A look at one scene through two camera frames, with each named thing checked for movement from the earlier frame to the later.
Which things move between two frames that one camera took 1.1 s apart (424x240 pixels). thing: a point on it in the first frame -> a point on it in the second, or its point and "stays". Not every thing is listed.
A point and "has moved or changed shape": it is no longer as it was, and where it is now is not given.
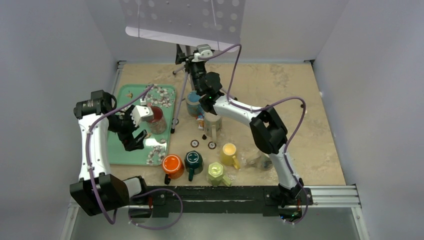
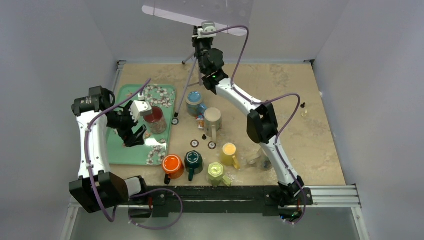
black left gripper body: x=124 y=127 stays
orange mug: x=173 y=167 stays
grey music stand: x=206 y=25 has moved or changed shape
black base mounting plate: x=164 y=200 stays
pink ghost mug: x=158 y=125 stays
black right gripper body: x=197 y=70 -> x=202 y=45
